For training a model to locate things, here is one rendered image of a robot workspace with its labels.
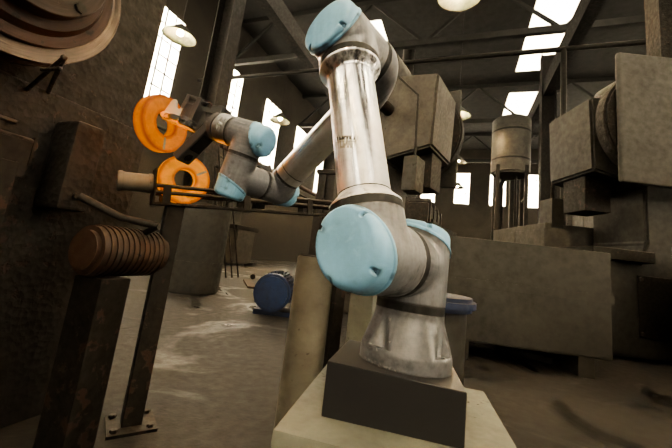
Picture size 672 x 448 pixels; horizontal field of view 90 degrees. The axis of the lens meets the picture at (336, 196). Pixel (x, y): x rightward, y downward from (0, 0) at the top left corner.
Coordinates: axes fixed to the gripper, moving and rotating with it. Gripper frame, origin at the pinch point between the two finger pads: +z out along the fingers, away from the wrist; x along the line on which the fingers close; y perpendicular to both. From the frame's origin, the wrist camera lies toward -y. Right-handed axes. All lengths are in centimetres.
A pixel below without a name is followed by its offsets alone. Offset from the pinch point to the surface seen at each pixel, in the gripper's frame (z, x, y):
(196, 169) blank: -0.8, -17.5, -9.7
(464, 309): -90, -64, -20
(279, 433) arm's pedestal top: -70, 21, -38
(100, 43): 22.5, 9.6, 12.7
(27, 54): 19.1, 23.6, 0.2
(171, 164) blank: 2.5, -10.9, -11.2
